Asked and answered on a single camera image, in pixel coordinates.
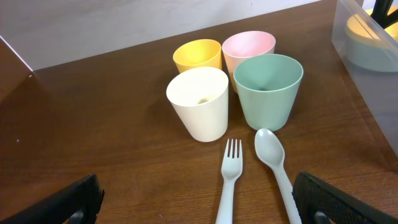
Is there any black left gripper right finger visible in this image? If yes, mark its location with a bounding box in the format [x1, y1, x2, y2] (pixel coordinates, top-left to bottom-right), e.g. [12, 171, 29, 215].
[292, 172, 397, 224]

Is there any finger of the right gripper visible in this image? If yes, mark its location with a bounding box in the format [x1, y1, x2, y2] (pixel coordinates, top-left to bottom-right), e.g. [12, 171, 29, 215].
[371, 0, 397, 29]

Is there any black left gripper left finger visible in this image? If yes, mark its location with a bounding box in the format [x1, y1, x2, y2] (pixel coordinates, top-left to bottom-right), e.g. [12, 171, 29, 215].
[1, 174, 104, 224]

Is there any yellow plastic bowl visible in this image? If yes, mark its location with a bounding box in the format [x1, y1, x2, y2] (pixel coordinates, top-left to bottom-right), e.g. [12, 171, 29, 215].
[346, 6, 397, 46]

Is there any green plastic cup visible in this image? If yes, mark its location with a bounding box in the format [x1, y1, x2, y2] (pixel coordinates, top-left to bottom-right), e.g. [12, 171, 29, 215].
[233, 54, 304, 131]

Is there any cream plastic cup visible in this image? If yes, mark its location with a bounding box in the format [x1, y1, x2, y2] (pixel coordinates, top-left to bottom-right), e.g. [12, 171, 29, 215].
[166, 67, 229, 142]

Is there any clear plastic container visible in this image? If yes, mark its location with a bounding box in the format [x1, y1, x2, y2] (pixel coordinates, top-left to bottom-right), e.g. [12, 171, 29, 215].
[331, 0, 397, 151]

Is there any white plastic spoon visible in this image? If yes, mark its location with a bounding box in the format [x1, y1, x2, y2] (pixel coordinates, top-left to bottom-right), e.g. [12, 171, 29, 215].
[254, 128, 302, 224]

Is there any white plastic fork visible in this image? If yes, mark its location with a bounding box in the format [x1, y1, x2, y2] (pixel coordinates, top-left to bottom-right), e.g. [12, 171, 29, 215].
[215, 139, 243, 224]

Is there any pink plastic cup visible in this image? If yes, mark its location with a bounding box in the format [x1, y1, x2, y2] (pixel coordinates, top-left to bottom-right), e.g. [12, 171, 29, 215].
[221, 30, 276, 93]

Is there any yellow plastic cup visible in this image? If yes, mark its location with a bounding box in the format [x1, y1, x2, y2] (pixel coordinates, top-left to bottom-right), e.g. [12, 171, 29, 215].
[172, 39, 222, 73]

